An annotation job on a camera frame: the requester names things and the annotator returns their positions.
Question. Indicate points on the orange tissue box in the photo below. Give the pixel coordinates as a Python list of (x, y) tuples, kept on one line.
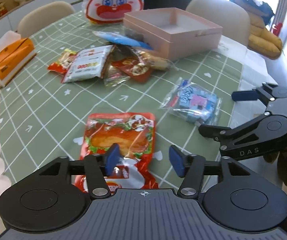
[(15, 53)]

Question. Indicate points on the white silver snack packet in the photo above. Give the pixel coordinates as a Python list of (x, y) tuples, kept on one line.
[(88, 64)]

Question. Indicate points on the red burger snack packet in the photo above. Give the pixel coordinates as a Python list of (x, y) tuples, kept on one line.
[(135, 135)]

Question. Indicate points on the beige chair far left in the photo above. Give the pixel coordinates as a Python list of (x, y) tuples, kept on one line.
[(43, 16)]

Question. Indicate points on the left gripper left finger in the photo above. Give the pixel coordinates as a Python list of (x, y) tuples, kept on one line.
[(59, 193)]

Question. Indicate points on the clear golden pastry packet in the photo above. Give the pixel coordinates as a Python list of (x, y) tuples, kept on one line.
[(151, 59)]

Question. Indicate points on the green checked tablecloth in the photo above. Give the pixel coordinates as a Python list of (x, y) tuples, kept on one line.
[(42, 118)]

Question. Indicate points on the beige chair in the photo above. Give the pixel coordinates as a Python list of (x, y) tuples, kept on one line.
[(234, 20), (43, 16)]

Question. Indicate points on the clear bag blue candies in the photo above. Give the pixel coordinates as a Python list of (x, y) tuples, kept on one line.
[(192, 103)]

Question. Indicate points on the red doll figurine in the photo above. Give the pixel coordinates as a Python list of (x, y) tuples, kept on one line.
[(3, 9)]

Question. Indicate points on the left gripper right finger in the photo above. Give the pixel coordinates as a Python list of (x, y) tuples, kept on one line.
[(230, 193)]

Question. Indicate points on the small red snack packet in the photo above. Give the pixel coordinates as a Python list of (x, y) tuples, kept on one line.
[(134, 69)]

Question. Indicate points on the yellow plush toy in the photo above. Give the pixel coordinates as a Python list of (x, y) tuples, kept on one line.
[(261, 40)]

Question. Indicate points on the blue white snack packet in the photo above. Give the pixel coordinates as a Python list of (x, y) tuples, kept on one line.
[(121, 40)]

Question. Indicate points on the red white rabbit plush bag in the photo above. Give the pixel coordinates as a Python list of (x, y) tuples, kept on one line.
[(109, 11)]

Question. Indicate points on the yellow red snack packet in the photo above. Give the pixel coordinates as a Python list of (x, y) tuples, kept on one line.
[(63, 62)]

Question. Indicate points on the pink cardboard box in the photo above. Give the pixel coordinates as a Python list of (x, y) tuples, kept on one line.
[(174, 33)]

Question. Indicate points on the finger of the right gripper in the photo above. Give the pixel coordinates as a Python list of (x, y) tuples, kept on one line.
[(262, 135), (273, 96)]

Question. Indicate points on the beige chair right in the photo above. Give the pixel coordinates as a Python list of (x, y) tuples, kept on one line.
[(234, 20)]

